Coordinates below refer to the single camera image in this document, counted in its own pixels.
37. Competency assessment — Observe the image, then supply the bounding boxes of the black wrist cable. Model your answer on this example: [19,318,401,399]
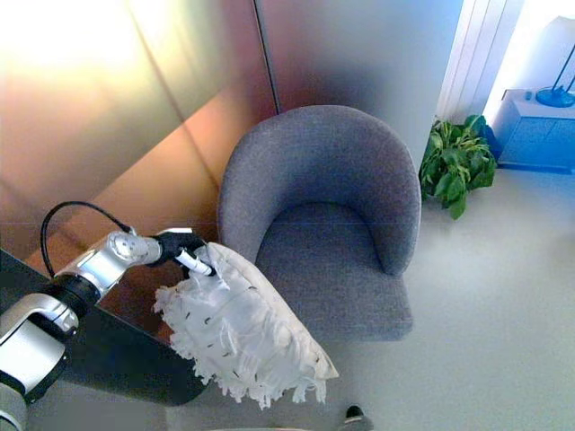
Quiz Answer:
[40,200,137,280]

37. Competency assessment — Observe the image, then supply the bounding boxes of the white fringed pillow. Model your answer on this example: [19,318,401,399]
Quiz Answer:
[152,242,341,412]

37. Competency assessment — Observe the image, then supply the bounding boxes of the dark glossy rounded table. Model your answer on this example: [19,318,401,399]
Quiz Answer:
[0,248,208,407]

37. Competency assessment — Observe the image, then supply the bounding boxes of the green leafy potted plant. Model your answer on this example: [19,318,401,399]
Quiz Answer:
[419,114,499,221]

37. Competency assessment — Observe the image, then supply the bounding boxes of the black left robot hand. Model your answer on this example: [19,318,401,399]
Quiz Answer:
[145,228,216,278]

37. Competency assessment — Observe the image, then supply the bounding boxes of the table lamp with round base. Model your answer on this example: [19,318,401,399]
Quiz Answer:
[534,14,575,110]

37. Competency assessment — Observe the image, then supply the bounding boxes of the grey fabric tub armchair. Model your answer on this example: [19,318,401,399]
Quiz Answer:
[217,104,423,343]

